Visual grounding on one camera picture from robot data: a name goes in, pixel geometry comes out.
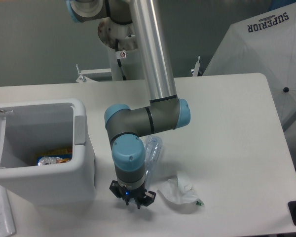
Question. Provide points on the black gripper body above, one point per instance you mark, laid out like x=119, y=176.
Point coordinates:
x=135, y=191

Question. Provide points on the white plastic trash can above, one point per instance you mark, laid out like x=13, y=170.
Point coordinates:
x=36, y=127

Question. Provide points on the white metal base bracket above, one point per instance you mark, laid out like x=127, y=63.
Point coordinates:
x=100, y=74

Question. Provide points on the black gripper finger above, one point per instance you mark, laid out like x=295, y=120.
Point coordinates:
x=119, y=191
x=145, y=199

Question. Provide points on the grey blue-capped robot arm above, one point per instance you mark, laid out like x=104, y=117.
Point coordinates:
x=166, y=111

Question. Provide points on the yellow snack wrapper in bin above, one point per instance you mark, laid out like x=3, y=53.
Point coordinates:
x=57, y=156

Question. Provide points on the white plastic wrapper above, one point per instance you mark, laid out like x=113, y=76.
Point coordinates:
x=180, y=190

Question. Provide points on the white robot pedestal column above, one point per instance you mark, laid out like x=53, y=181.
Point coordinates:
x=123, y=52

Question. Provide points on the white Superior umbrella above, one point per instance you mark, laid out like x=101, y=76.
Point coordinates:
x=263, y=44

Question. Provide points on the white paper notepad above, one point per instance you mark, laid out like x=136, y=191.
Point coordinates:
x=7, y=226

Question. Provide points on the crushed clear plastic bottle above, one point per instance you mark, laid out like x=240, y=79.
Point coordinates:
x=153, y=146

